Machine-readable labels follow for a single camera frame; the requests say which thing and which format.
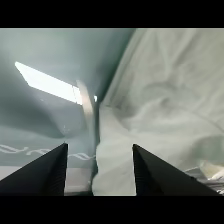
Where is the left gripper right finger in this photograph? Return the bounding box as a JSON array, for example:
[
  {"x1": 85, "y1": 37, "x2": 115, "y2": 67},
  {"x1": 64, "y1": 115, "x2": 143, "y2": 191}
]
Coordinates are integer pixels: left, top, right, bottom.
[{"x1": 131, "y1": 143, "x2": 222, "y2": 197}]

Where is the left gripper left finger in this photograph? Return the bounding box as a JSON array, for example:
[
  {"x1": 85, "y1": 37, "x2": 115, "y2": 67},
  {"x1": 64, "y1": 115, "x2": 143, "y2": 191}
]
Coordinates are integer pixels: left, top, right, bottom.
[{"x1": 0, "y1": 142, "x2": 69, "y2": 197}]

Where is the pale green shirt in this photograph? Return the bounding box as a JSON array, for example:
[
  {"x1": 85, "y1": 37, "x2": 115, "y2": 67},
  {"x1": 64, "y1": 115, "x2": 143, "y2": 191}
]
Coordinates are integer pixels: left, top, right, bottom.
[{"x1": 90, "y1": 28, "x2": 224, "y2": 197}]

